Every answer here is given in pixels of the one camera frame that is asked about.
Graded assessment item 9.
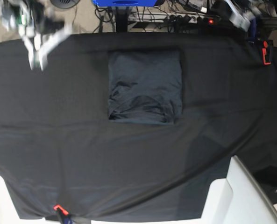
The white chair left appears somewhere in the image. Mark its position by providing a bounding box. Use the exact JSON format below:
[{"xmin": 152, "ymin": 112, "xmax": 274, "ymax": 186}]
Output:
[{"xmin": 0, "ymin": 176, "xmax": 21, "ymax": 224}]

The black table cloth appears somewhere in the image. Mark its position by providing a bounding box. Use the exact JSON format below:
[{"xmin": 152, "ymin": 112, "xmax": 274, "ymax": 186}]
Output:
[{"xmin": 0, "ymin": 33, "xmax": 277, "ymax": 222}]

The blue clamp handle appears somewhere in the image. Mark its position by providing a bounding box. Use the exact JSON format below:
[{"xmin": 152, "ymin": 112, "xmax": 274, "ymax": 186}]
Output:
[{"xmin": 247, "ymin": 18, "xmax": 257, "ymax": 43}]

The blue plastic box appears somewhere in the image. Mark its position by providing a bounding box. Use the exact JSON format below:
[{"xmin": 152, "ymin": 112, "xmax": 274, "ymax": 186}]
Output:
[{"xmin": 92, "ymin": 0, "xmax": 157, "ymax": 7}]

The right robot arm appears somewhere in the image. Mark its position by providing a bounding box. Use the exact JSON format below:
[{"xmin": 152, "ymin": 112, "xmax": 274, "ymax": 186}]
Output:
[{"xmin": 0, "ymin": 0, "xmax": 73, "ymax": 70}]

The red black clamp right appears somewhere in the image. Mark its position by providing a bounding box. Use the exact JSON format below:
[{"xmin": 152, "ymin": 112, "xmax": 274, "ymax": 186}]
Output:
[{"xmin": 262, "ymin": 40, "xmax": 273, "ymax": 65}]

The white chair right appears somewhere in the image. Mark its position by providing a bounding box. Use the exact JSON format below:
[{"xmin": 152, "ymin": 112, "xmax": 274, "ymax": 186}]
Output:
[{"xmin": 200, "ymin": 156, "xmax": 277, "ymax": 224}]

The white chair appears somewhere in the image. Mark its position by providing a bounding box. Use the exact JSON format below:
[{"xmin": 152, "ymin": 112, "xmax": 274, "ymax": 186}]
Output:
[
  {"xmin": 200, "ymin": 156, "xmax": 277, "ymax": 224},
  {"xmin": 0, "ymin": 176, "xmax": 21, "ymax": 224}
]

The red blue clamp bottom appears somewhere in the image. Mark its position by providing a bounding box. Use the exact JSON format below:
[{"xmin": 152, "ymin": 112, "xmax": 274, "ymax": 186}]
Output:
[{"xmin": 53, "ymin": 204, "xmax": 74, "ymax": 224}]

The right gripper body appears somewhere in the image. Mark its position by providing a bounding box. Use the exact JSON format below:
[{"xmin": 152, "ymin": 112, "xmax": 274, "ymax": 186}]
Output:
[{"xmin": 19, "ymin": 1, "xmax": 64, "ymax": 37}]

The black table leg stand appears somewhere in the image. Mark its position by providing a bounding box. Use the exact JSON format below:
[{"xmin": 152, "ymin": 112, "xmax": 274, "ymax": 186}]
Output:
[{"xmin": 112, "ymin": 7, "xmax": 133, "ymax": 33}]

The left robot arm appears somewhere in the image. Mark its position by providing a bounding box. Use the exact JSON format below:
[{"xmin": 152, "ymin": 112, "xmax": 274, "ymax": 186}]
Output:
[{"xmin": 224, "ymin": 0, "xmax": 277, "ymax": 32}]

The dark grey T-shirt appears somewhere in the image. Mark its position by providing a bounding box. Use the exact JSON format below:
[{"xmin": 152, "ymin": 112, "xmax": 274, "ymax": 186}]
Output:
[{"xmin": 108, "ymin": 50, "xmax": 183, "ymax": 125}]

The white power strip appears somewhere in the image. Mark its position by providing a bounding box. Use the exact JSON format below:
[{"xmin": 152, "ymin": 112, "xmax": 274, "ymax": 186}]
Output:
[{"xmin": 128, "ymin": 11, "xmax": 220, "ymax": 24}]

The grey round floor base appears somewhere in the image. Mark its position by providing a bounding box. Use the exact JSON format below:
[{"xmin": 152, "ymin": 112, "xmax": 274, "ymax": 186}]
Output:
[{"xmin": 50, "ymin": 0, "xmax": 80, "ymax": 9}]

